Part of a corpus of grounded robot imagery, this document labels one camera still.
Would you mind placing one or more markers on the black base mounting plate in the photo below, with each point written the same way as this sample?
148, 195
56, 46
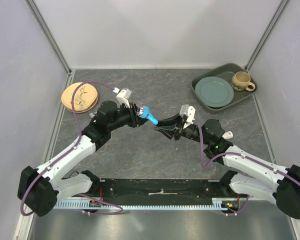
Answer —
159, 192

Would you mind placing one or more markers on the orange bird pattern plate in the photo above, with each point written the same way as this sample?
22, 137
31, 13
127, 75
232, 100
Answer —
85, 97

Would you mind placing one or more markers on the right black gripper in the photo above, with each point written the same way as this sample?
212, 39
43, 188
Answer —
173, 130

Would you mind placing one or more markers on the white pvc elbow right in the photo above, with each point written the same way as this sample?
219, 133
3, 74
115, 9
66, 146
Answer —
228, 135

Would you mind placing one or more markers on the teal round plate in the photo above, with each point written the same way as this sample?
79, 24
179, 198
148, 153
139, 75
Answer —
214, 91

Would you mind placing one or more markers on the dark green rectangular tray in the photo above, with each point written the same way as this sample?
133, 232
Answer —
225, 72

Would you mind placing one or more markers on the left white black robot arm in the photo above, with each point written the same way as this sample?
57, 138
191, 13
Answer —
41, 188

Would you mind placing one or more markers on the beige ceramic mug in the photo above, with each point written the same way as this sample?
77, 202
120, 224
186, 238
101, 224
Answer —
241, 81

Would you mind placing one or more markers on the blue water faucet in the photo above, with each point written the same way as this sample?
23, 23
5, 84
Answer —
147, 115

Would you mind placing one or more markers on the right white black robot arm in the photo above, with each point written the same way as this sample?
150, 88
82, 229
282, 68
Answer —
252, 176

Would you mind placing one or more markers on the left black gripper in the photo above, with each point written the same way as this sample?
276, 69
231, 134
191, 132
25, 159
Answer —
136, 120

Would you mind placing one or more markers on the silver metal faucet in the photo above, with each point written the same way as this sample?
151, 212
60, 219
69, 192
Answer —
92, 115

